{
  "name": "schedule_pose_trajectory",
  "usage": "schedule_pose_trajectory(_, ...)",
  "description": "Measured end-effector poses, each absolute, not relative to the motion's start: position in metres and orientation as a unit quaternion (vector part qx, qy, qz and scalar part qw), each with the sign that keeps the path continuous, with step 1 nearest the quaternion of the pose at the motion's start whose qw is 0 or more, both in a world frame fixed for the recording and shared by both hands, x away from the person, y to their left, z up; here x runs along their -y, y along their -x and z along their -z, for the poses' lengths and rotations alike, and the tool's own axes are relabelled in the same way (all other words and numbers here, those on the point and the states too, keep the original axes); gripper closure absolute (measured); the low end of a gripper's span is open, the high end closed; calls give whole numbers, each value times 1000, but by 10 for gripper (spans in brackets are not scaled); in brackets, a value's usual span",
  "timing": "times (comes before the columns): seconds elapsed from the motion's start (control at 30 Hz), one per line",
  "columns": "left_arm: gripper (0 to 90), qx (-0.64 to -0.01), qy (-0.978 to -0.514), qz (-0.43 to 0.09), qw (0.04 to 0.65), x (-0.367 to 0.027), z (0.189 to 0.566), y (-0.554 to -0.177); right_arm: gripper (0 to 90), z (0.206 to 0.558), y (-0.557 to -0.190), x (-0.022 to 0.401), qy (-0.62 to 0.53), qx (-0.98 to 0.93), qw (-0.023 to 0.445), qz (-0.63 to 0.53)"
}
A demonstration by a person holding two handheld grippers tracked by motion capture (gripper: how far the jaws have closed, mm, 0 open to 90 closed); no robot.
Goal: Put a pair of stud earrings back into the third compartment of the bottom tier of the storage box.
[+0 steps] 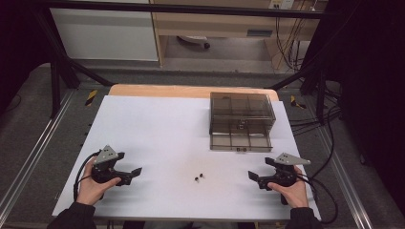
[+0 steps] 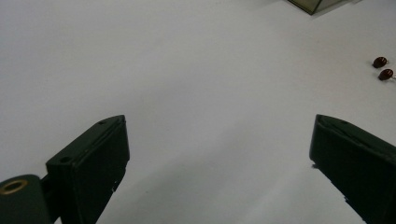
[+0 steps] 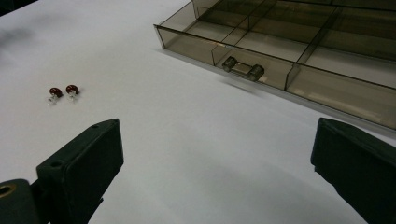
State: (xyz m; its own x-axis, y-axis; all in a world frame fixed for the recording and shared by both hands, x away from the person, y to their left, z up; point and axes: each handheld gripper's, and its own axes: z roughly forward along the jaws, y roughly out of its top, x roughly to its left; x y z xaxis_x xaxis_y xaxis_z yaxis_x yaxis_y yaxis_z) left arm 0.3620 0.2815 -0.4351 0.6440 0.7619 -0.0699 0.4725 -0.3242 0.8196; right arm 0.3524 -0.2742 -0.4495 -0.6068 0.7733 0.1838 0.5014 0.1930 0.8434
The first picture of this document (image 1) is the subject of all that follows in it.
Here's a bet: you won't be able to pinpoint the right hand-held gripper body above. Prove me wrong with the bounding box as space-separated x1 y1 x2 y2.
257 152 312 206

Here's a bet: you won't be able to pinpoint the office chair base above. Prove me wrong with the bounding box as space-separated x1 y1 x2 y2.
176 34 211 50

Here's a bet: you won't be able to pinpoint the aluminium rail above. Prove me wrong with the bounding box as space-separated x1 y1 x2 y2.
317 126 374 229
0 90 76 218

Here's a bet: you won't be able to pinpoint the black metal stand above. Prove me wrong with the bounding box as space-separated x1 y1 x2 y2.
269 61 340 126
33 8 114 119

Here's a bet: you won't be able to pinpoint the smoky transparent drawer cabinet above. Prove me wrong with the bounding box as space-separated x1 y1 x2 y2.
208 92 277 135

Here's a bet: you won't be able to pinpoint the white power strip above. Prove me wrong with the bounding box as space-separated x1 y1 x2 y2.
268 0 296 10

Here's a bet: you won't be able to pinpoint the person's right hand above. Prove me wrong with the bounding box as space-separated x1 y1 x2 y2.
266 165 310 209

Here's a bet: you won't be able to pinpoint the yellow black tape strip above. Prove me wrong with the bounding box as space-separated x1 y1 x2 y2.
289 94 307 110
84 89 98 107

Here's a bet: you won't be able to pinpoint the person's left hand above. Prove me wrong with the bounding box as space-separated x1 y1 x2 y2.
75 156 122 207

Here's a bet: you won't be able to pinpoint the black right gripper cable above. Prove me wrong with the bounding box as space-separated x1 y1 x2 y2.
296 172 339 225

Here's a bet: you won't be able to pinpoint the wooden desk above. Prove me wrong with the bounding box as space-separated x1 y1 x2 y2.
149 0 329 71

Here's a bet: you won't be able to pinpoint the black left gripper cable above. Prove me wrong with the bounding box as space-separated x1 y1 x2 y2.
73 150 101 202

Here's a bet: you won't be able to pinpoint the hanging cable bundle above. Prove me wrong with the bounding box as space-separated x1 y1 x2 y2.
274 15 308 72

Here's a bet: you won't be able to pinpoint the black metal frame bar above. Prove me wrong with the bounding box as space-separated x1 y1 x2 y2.
40 0 330 19

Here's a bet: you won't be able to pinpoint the black floor cables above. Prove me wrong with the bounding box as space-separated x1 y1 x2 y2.
288 104 342 179

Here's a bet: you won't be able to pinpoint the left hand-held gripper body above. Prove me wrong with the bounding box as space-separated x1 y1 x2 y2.
90 144 133 187

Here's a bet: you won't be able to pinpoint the white cabinet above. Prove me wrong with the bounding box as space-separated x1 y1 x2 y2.
49 7 160 62

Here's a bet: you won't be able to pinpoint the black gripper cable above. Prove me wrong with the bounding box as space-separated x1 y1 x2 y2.
73 150 101 202
296 172 339 225

